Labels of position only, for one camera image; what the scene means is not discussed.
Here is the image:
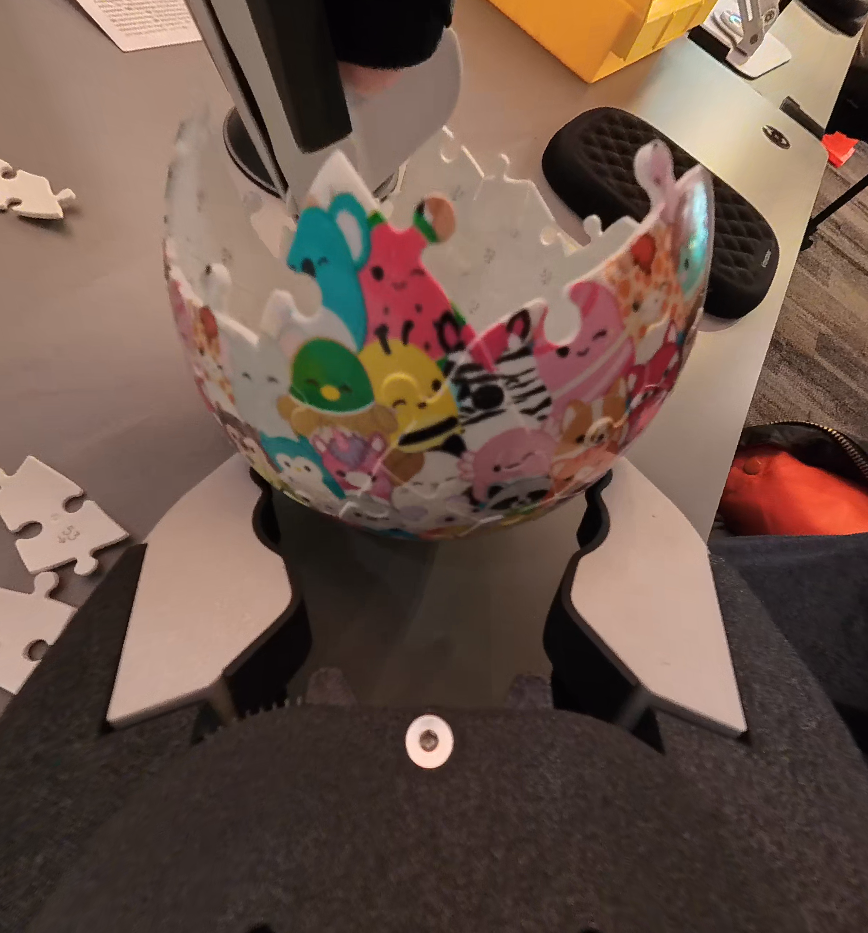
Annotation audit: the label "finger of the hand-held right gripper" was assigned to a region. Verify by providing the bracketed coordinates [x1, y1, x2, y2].
[185, 0, 288, 201]
[219, 0, 333, 218]

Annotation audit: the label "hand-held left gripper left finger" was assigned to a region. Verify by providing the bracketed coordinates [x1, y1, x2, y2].
[104, 458, 311, 732]

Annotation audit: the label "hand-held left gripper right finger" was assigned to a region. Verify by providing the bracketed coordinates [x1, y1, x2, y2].
[546, 465, 750, 737]

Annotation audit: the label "black puzzle ball stand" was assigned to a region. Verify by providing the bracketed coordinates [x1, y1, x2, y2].
[222, 108, 407, 204]

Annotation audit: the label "half-built puzzle ball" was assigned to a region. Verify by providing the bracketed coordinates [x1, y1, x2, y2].
[163, 109, 717, 542]

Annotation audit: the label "white puzzle piece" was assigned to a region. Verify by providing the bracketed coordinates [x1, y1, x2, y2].
[0, 570, 79, 695]
[0, 455, 130, 578]

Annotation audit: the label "joined white puzzle pieces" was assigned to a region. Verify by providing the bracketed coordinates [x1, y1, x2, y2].
[0, 150, 78, 221]

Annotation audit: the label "person's right hand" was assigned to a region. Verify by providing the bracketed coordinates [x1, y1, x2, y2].
[338, 60, 390, 97]

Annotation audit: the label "folded instruction sheet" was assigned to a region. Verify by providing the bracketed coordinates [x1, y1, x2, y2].
[75, 0, 203, 53]

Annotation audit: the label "person's dark blue clothing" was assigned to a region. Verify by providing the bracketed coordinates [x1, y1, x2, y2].
[707, 531, 868, 770]

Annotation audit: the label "yellow plastic bin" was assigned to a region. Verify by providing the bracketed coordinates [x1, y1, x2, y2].
[487, 0, 719, 84]

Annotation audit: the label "white device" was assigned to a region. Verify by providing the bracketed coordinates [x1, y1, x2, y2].
[698, 0, 793, 81]

